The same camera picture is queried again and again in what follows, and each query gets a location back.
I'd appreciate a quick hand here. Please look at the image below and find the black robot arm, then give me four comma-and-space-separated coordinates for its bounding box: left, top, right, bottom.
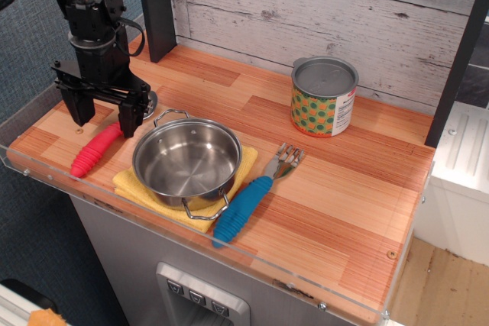
1, 0, 151, 137

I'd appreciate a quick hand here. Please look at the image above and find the white side cabinet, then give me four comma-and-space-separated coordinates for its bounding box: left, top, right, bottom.
413, 102, 488, 265

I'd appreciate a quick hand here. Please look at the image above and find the silver button panel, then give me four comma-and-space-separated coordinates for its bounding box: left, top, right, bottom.
156, 262, 251, 325

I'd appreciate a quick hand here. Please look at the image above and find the dark left post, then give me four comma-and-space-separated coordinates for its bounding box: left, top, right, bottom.
141, 0, 177, 63

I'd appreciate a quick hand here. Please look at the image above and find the grey toy kitchen cabinet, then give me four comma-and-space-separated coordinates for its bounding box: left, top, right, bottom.
72, 196, 349, 325

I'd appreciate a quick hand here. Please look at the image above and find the yellow folded cloth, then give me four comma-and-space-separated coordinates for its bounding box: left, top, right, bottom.
112, 147, 258, 233

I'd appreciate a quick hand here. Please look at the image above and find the blue handled metal fork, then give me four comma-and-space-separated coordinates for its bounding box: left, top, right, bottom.
212, 143, 304, 248

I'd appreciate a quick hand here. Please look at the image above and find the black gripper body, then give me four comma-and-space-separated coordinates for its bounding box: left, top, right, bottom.
52, 44, 151, 113

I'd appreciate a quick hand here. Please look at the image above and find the clear acrylic guard rail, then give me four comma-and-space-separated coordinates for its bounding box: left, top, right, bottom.
12, 46, 434, 324

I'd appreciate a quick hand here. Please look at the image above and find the orange object bottom left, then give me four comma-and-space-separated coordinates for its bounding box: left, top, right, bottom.
28, 308, 67, 326

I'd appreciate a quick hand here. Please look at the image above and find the stainless steel pot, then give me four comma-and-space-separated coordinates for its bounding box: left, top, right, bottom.
132, 109, 243, 221

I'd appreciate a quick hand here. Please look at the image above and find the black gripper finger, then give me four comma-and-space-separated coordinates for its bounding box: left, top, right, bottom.
60, 89, 95, 126
118, 103, 144, 138

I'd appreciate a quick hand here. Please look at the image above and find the dark right post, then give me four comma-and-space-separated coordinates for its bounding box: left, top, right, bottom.
425, 0, 488, 148

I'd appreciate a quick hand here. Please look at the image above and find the black device bottom left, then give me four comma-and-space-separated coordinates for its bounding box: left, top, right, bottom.
1, 279, 58, 325

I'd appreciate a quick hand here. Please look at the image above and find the patterned tin can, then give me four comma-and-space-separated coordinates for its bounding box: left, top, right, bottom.
290, 56, 359, 138

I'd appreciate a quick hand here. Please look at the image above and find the red handled metal spoon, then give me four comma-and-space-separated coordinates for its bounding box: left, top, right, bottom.
70, 121, 123, 178

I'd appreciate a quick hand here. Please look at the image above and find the dark post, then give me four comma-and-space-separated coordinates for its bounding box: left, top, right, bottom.
141, 0, 177, 63
425, 0, 488, 148

